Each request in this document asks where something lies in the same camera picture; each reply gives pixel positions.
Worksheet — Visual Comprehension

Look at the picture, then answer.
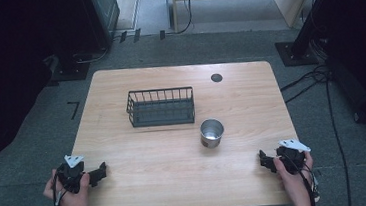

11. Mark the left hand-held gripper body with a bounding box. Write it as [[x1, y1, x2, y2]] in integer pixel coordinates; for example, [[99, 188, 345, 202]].
[[54, 153, 88, 196]]

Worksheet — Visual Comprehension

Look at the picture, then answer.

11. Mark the black stand with base plate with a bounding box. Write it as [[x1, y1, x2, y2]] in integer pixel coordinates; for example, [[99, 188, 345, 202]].
[[269, 0, 347, 70], [43, 48, 112, 88]]

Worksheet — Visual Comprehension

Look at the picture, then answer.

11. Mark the person's right hand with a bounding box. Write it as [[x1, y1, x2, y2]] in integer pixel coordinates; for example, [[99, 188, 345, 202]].
[[272, 150, 318, 206]]

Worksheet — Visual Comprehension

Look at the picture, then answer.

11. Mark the dark curtain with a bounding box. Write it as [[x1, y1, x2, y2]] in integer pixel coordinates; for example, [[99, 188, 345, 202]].
[[307, 0, 366, 144], [0, 0, 111, 180]]

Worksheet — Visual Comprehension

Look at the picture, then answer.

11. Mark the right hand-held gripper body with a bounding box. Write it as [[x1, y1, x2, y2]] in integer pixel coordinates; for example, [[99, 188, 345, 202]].
[[274, 137, 314, 177]]

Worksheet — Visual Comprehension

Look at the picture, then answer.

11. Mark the black table grommet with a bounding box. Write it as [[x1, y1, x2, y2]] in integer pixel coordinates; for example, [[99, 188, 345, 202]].
[[210, 72, 224, 84]]

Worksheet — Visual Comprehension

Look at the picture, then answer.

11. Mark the metal cup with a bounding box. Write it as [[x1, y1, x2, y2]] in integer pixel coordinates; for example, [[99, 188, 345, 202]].
[[198, 117, 227, 150]]

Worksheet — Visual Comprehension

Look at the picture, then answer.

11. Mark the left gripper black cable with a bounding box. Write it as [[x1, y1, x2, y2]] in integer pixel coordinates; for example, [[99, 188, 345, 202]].
[[46, 168, 71, 206]]

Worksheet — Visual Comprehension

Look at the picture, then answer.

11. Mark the black wire basket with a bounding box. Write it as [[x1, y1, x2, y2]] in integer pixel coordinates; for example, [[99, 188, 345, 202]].
[[124, 85, 197, 130]]

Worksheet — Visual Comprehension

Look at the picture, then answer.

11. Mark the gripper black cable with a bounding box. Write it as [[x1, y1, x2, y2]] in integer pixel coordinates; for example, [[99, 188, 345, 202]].
[[46, 168, 71, 206], [294, 157, 322, 206]]

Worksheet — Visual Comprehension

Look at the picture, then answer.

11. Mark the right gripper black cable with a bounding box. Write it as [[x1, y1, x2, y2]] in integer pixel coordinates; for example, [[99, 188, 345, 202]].
[[294, 157, 322, 206]]

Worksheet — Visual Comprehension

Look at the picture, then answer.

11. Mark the black hanging cable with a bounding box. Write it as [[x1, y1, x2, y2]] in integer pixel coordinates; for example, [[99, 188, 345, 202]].
[[161, 0, 197, 37]]

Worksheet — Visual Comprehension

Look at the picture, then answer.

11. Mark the black equipment cabinet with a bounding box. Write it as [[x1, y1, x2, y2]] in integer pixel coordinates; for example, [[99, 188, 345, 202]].
[[78, 0, 124, 55]]

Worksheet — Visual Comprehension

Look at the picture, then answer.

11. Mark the long black floor cable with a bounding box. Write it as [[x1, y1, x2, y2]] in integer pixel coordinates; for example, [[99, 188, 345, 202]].
[[323, 74, 355, 206]]

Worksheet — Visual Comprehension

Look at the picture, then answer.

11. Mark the black floor cable bundle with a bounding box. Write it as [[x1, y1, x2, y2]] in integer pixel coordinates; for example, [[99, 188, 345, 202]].
[[277, 63, 336, 105]]

